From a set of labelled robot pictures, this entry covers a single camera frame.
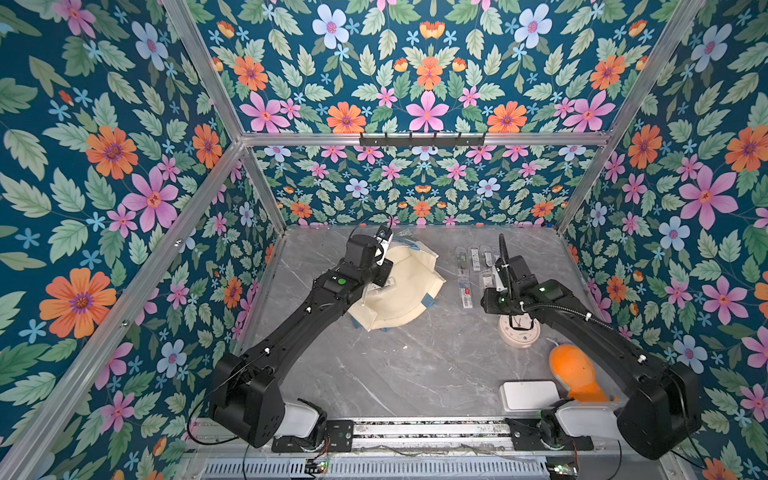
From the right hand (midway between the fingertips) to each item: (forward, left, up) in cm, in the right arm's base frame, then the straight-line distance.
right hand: (491, 297), depth 83 cm
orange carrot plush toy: (-18, -20, -6) cm, 28 cm away
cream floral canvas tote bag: (+12, +22, -12) cm, 28 cm away
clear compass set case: (+9, +5, -13) cm, 16 cm away
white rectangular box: (-22, -9, -14) cm, 28 cm away
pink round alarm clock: (-14, -3, +8) cm, 17 cm away
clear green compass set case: (+26, +5, -13) cm, 29 cm away
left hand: (+7, +30, +9) cm, 32 cm away
